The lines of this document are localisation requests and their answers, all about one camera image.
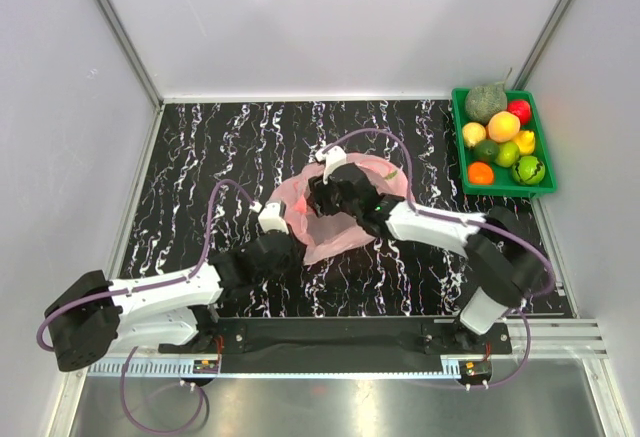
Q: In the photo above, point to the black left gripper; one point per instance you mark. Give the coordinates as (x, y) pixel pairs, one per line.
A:
(296, 256)

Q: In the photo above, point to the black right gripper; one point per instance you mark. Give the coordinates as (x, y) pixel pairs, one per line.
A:
(319, 197)

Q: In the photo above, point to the pink plastic bag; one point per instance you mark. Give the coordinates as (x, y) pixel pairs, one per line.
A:
(329, 236)

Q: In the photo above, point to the red peach fruit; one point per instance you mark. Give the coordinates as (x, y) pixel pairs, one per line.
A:
(301, 206)

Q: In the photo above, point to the pale yellow round fruit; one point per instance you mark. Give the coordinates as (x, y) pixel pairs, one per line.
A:
(473, 133)

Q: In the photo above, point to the dark green fruit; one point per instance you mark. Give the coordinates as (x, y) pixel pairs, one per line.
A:
(486, 151)

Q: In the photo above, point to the lime green fruit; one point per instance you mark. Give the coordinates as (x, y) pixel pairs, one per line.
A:
(508, 154)

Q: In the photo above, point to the yellow lemon fruit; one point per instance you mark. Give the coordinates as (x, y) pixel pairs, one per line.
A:
(526, 142)

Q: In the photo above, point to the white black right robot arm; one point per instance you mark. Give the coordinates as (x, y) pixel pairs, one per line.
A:
(506, 267)

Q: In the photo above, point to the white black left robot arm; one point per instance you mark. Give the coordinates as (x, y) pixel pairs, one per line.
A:
(95, 315)

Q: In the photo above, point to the green cracked ball fruit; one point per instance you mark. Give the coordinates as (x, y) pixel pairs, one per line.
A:
(528, 171)

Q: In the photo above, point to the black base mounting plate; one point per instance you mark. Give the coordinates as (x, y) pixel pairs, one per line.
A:
(341, 345)

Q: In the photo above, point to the orange in tray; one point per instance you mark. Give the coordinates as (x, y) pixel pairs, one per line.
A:
(480, 173)

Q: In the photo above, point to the green plastic tray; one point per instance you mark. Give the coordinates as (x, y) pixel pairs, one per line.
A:
(504, 184)

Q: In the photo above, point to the grey green melon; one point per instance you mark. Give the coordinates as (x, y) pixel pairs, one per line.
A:
(484, 101)

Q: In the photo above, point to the red apple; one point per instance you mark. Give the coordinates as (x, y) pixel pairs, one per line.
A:
(521, 109)

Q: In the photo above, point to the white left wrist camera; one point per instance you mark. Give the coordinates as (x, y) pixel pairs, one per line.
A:
(271, 216)

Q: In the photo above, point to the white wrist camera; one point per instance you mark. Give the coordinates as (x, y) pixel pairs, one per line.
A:
(271, 216)
(332, 158)

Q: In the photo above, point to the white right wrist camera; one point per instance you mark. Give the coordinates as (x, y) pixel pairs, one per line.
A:
(332, 158)

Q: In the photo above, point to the aluminium rail frame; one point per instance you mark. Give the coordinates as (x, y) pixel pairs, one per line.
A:
(374, 376)

